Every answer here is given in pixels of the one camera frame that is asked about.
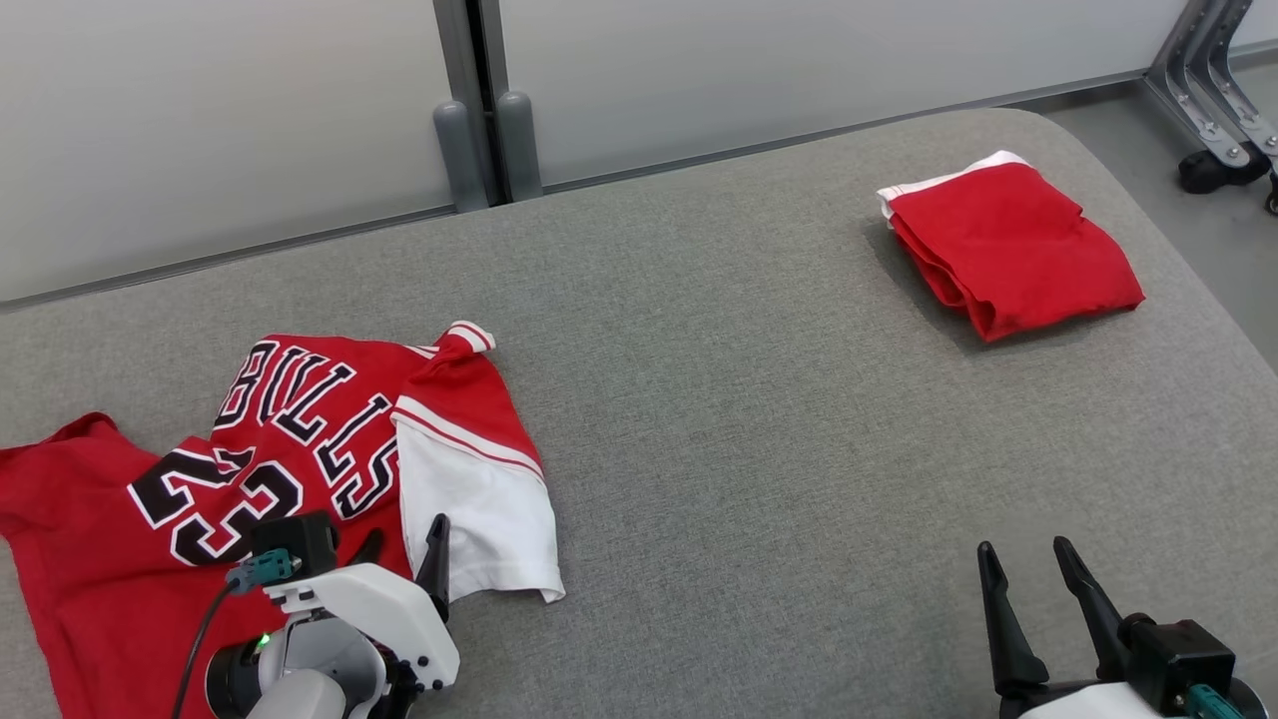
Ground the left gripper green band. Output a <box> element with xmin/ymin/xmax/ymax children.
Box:
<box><xmin>205</xmin><ymin>513</ymin><xmax>461</xmax><ymax>719</ymax></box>

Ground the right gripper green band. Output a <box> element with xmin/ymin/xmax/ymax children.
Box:
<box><xmin>976</xmin><ymin>536</ymin><xmax>1166</xmax><ymax>719</ymax></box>

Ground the red Bulls 23 jersey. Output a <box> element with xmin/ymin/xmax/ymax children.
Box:
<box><xmin>0</xmin><ymin>320</ymin><xmax>567</xmax><ymax>719</ymax></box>

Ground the red shorts white trim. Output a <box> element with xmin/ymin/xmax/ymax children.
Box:
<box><xmin>877</xmin><ymin>150</ymin><xmax>1146</xmax><ymax>344</ymax></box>

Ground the grey rounded partition foot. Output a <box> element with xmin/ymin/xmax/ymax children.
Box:
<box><xmin>495</xmin><ymin>91</ymin><xmax>545</xmax><ymax>203</ymax></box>
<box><xmin>431</xmin><ymin>99</ymin><xmax>492</xmax><ymax>214</ymax></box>

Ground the grey metal partition stand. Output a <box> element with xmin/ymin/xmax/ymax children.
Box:
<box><xmin>1203</xmin><ymin>0</ymin><xmax>1278</xmax><ymax>151</ymax></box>
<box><xmin>1141</xmin><ymin>0</ymin><xmax>1254</xmax><ymax>171</ymax></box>

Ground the teal left camera connector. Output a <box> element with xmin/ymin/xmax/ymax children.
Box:
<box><xmin>225</xmin><ymin>548</ymin><xmax>303</xmax><ymax>597</ymax></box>

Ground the teal camera connector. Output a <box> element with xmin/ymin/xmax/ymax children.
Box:
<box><xmin>1186</xmin><ymin>685</ymin><xmax>1246</xmax><ymax>719</ymax></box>
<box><xmin>225</xmin><ymin>548</ymin><xmax>303</xmax><ymax>597</ymax></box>

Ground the teal right camera connector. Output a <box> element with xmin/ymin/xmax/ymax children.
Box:
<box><xmin>1186</xmin><ymin>685</ymin><xmax>1246</xmax><ymax>719</ymax></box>

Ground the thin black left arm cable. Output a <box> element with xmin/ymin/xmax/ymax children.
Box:
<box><xmin>172</xmin><ymin>577</ymin><xmax>243</xmax><ymax>719</ymax></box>

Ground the white partition panel grey frame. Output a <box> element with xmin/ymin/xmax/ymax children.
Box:
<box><xmin>479</xmin><ymin>0</ymin><xmax>1199</xmax><ymax>196</ymax></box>
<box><xmin>1233</xmin><ymin>0</ymin><xmax>1278</xmax><ymax>56</ymax></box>
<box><xmin>0</xmin><ymin>0</ymin><xmax>478</xmax><ymax>313</ymax></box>

